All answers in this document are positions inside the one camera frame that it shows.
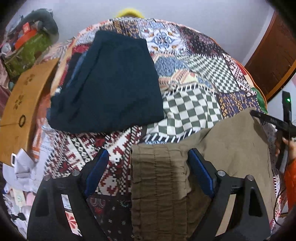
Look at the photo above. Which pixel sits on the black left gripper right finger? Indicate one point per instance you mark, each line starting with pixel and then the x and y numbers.
pixel 248 220

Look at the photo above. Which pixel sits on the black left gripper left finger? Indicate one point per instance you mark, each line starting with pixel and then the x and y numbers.
pixel 48 219

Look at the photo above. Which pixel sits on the khaki olive pants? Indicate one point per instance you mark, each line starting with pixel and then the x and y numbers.
pixel 167 203

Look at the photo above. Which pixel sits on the person right hand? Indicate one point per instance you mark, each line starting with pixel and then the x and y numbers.
pixel 291 148

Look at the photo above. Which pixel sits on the brown wooden door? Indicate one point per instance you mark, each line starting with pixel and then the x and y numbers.
pixel 273 62

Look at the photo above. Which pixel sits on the patchwork patterned bedsheet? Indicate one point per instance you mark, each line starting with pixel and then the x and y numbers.
pixel 200 83

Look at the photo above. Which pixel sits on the brown cardboard box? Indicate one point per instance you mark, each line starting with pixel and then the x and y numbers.
pixel 18 121

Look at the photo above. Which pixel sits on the folded dark navy pants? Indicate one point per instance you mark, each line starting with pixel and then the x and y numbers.
pixel 115 87

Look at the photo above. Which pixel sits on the green fabric storage bag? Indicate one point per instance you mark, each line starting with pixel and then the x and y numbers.
pixel 25 57

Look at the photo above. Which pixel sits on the orange box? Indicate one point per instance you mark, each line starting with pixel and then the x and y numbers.
pixel 26 37

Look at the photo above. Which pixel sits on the yellow round object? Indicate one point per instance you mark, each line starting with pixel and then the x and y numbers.
pixel 129 12

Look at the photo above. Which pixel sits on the grey plush toy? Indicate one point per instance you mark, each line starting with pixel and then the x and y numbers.
pixel 45 22

